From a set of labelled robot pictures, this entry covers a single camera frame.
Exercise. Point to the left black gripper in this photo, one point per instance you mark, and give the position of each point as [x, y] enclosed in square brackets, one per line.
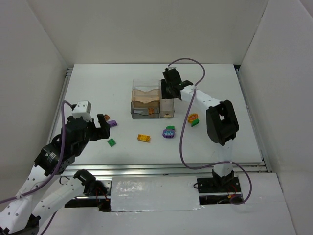
[94, 129]

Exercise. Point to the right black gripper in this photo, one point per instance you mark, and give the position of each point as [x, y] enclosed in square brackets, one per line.
[169, 87]

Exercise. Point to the yellow flower lego piece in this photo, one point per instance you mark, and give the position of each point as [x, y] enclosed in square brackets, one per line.
[192, 117]

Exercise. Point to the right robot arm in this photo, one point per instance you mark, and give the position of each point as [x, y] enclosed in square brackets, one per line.
[221, 122]

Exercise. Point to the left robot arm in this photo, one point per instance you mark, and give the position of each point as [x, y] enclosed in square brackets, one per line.
[30, 209]

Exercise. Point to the purple lego brick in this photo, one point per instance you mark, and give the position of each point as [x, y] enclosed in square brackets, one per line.
[112, 123]

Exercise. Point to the green square lego brick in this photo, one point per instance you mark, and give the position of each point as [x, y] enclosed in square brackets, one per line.
[111, 142]

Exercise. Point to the tall clear drawer bin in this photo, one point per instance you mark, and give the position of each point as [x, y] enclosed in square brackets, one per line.
[167, 108]

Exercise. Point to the clear plastic bin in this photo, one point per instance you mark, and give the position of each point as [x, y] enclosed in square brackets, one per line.
[146, 85]

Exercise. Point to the grey tinted plastic bin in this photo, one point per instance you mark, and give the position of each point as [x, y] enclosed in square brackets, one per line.
[142, 112]

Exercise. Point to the purple lotus lego piece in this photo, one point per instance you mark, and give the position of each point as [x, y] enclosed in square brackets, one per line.
[168, 133]

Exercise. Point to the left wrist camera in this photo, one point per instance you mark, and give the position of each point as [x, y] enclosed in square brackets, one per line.
[82, 110]

